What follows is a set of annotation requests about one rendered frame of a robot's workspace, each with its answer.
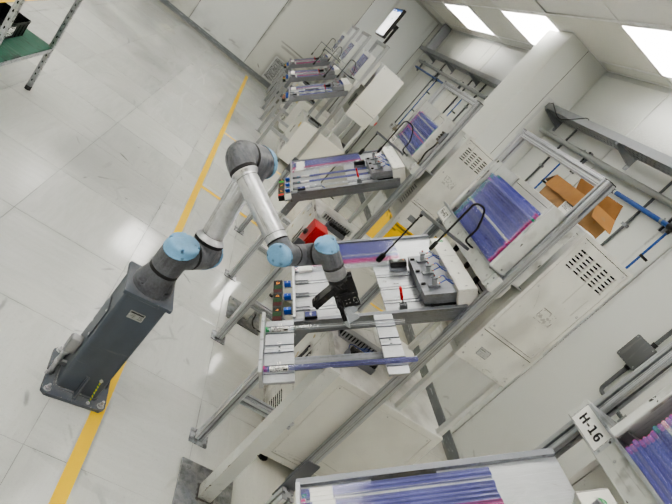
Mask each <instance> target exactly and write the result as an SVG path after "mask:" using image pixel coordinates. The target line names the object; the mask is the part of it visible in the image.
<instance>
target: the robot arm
mask: <svg viewBox="0 0 672 504"><path fill-rule="evenodd" d="M225 163H226V167H227V170H228V172H229V175H230V177H231V179H232V180H231V182H230V184H229V185H228V187H227V189H226V191H225V192H224V194H223V196H222V197H221V199H220V201H219V202H218V204H217V206H216V207H215V209H214V211H213V213H212V214H211V216H210V218H209V219H208V221H207V223H206V224H205V226H204V228H203V229H200V230H197V232H196V233H195V235H194V237H193V236H191V235H187V233H184V232H175V233H172V234H171V235H170V236H169V237H168V238H167V239H166V240H165V241H164V243H163V245H162V246H161V247H160V249H159V250H158V251H157V253H156V254H155V255H154V256H153V258H152V259H151V260H150V262H148V263H147V264H145V265H143V266H142V267H140V268H139V269H137V271H136V272H135V273H134V274H133V278H132V279H133V283H134V285H135V286H136V288H137V289H138V290H139V291H140V292H141V293H142V294H144V295H145V296H147V297H149V298H151V299H153V300H157V301H165V300H167V299H168V298H169V297H170V296H171V294H172V292H173V290H174V286H175V283H176V280H177V279H178V278H179V277H180V275H181V274H182V273H183V272H184V271H185V270H209V269H213V268H215V267H217V266H218V265H219V264H220V263H221V261H222V259H223V255H224V254H223V251H224V250H223V247H224V242H223V239H224V238H225V236H226V235H227V233H228V231H229V230H230V228H231V226H232V225H233V223H234V221H235V220H236V218H237V216H238V215H239V213H240V211H241V210H242V208H243V206H244V205H245V203H247V205H248V207H249V209H250V211H251V213H252V215H253V217H254V220H255V222H256V224H257V226H258V228H259V230H260V232H261V234H262V236H263V238H264V240H265V242H266V245H267V247H268V250H267V260H268V262H269V263H270V264H271V265H273V266H276V267H290V266H292V267H300V266H312V265H322V268H323V271H324V274H325V277H326V279H327V281H328V283H329V285H328V286H327V287H326V288H325V289H323V290H322V291H321V292H320V293H319V294H318V295H316V296H315V297H314V298H313V299H312V306H313V307H314V308H316V309H317V310H318V309H319V308H320V307H321V306H322V305H324V304H325V303H326V302H327V301H328V300H330V299H331V298H332V297H334V298H335V302H336V305H337V308H338V309H339V311H340V314H341V317H342V319H343V321H344V324H345V325H346V326H347V327H348V328H351V327H350V323H351V322H353V321H355V320H356V319H358V318H359V314H358V313H355V312H357V311H358V308H357V307H355V306H358V305H361V304H360V301H359V297H358V292H357V289H356V285H355V282H354V280H353V277H352V273H351V271H349V272H347V271H346V268H345V265H344V262H343V259H342V256H341V252H340V248H339V245H338V244H337V241H336V238H335V237H334V236H333V235H324V236H320V237H318V238H317V239H316V240H315V242H314V243H313V244H292V243H291V241H290V239H289V237H288V235H287V233H286V231H285V229H284V227H283V225H282V223H281V221H280V219H279V217H278V215H277V213H276V211H275V209H274V207H273V205H272V202H271V200H270V198H269V196H268V194H267V192H266V190H265V188H264V186H263V184H262V183H263V182H264V180H265V179H269V178H271V177H272V176H273V175H274V174H275V173H276V171H277V168H278V161H277V156H276V154H275V153H274V151H273V150H271V149H270V148H268V147H267V146H264V145H260V144H257V143H254V142H251V141H248V140H237V141H235V142H233V143H232V144H231V145H230V146H229V147H228V149H227V151H226V155H225ZM353 299H354V300H353ZM358 301H359V302H358ZM356 302H357V303H356Z"/></svg>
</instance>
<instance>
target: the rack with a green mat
mask: <svg viewBox="0 0 672 504"><path fill-rule="evenodd" d="M82 1H83V0H75V1H74V3H73V5H72V7H71V8H70V10H69V12H68V13H67V15H66V17H65V19H64V20H63V22H62V24H61V26H60V27H59V29H58V31H57V32H56V34H55V36H54V38H53V39H52V41H51V43H50V44H48V43H46V42H45V41H43V40H42V39H41V38H39V37H38V36H36V35H35V34H34V33H32V32H31V31H29V30H28V29H26V30H25V32H24V34H23V36H17V37H12V38H7V39H4V38H5V36H6V34H7V33H8V31H9V29H10V27H11V25H12V24H13V22H14V20H15V18H16V16H17V14H18V13H19V11H20V9H21V7H22V5H23V3H24V2H25V0H15V1H14V3H13V5H12V7H11V9H10V10H9V12H8V14H7V16H6V18H5V20H4V21H3V23H2V25H1V27H0V67H1V66H4V65H8V64H11V63H15V62H18V61H22V60H25V59H29V58H32V57H36V56H40V55H43V54H44V55H43V56H42V58H41V60H40V62H39V63H38V65H37V67H36V69H35V70H34V72H33V74H32V75H31V77H30V79H29V81H28V82H27V84H26V85H25V87H24V88H25V89H26V90H28V91H30V90H31V88H32V86H33V84H34V82H35V81H36V79H37V77H38V76H39V74H40V72H41V70H42V69H43V67H44V65H45V64H46V62H47V60H48V59H49V57H50V55H51V53H52V52H53V50H54V48H55V47H56V45H57V43H58V42H59V40H60V38H61V36H62V35H63V33H64V31H65V30H66V28H67V26H68V24H69V23H70V21H71V19H72V18H73V16H74V14H75V13H76V11H77V9H78V7H79V6H80V4H81V2H82Z"/></svg>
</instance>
